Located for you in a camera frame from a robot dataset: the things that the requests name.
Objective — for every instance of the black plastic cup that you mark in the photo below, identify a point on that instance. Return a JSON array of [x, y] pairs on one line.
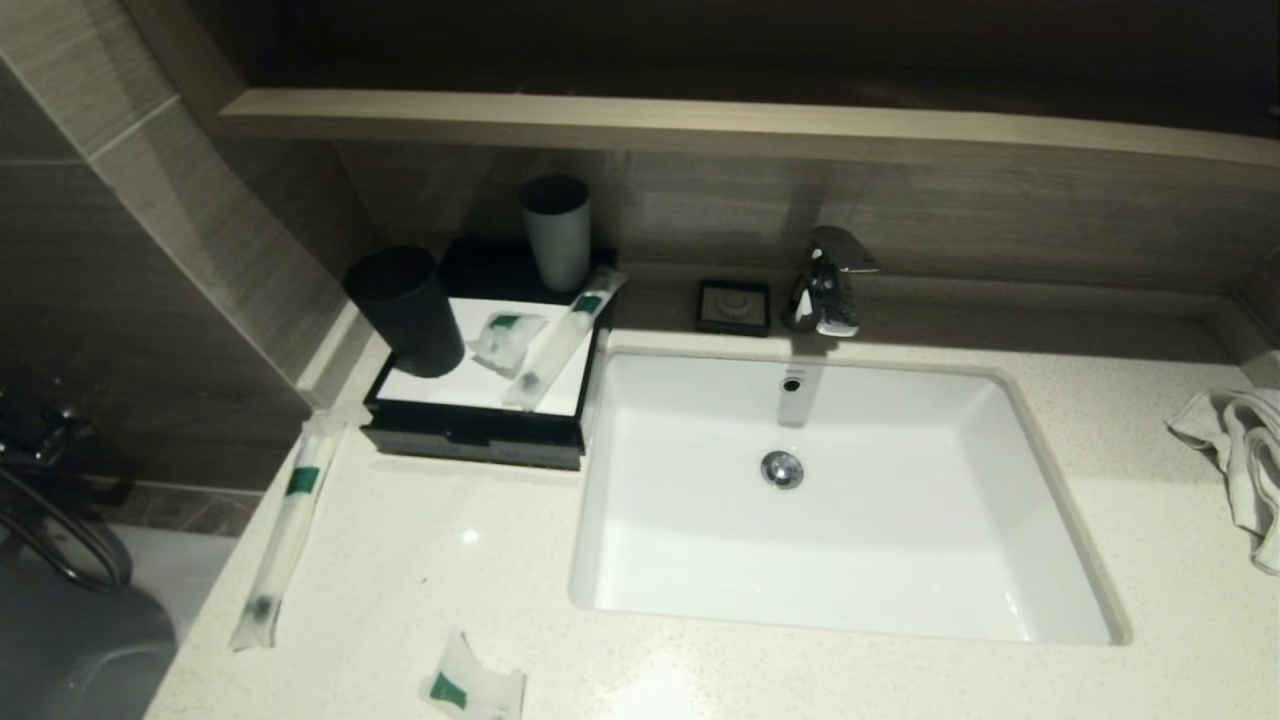
[[405, 310]]

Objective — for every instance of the chrome faucet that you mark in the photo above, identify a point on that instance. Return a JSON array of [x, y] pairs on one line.
[[825, 290]]

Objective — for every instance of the light wooden shelf ledge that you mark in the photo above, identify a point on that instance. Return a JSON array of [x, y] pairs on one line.
[[700, 122]]

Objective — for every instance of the chrome wall valve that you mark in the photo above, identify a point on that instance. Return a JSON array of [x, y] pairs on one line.
[[40, 430]]

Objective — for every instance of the white towel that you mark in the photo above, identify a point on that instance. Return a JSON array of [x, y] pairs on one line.
[[1250, 450]]

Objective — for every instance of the grey cup with dark rim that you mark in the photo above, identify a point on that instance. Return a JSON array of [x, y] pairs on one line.
[[558, 245]]

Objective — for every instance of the white ceramic sink basin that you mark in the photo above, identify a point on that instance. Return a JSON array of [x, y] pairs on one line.
[[850, 560]]

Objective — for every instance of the small clear packet green label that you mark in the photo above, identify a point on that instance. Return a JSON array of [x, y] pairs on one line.
[[505, 340], [470, 685]]

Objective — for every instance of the long clear toothbrush packet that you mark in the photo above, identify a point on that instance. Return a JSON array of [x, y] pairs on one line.
[[555, 345], [290, 520]]

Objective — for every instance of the black amenity box with drawer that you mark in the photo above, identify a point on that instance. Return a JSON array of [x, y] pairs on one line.
[[470, 440]]

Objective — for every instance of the black square soap dish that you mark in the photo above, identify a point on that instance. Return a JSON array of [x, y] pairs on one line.
[[733, 307]]

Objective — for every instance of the chrome drain stopper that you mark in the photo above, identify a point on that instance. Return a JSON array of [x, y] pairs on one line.
[[782, 470]]

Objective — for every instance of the grey rounded bathroom fixture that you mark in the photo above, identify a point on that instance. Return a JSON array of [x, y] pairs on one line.
[[90, 660]]

